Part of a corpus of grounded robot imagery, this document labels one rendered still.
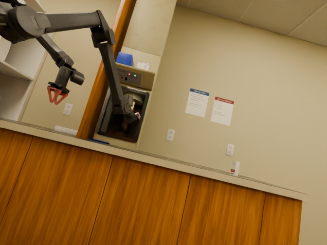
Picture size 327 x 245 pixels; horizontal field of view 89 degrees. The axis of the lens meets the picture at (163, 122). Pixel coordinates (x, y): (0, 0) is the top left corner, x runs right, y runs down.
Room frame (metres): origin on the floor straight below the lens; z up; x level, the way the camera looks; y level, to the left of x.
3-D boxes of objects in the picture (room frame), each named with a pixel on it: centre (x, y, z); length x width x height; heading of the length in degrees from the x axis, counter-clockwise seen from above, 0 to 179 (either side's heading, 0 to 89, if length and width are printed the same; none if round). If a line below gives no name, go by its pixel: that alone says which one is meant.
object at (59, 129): (1.32, 0.69, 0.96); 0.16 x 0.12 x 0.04; 98
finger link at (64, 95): (0.90, 0.59, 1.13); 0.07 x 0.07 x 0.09; 2
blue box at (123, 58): (1.17, 0.39, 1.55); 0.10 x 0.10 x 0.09; 2
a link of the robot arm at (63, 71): (0.89, 0.59, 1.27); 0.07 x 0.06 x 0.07; 136
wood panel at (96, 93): (1.38, 0.54, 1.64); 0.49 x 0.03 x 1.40; 2
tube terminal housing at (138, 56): (1.36, 0.31, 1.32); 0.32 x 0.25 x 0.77; 92
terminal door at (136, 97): (1.22, 0.31, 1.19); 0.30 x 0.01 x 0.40; 92
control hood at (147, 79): (1.18, 0.30, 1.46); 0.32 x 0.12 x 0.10; 92
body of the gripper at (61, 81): (0.89, 0.59, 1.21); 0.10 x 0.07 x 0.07; 2
